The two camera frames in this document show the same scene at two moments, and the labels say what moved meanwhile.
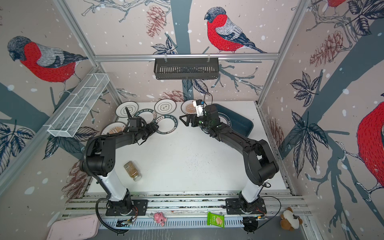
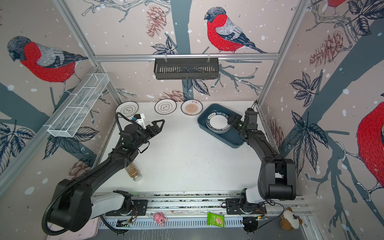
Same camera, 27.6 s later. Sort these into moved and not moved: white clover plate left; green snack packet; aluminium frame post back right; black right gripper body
Moved: black right gripper body
Not moved: white clover plate left; green snack packet; aluminium frame post back right
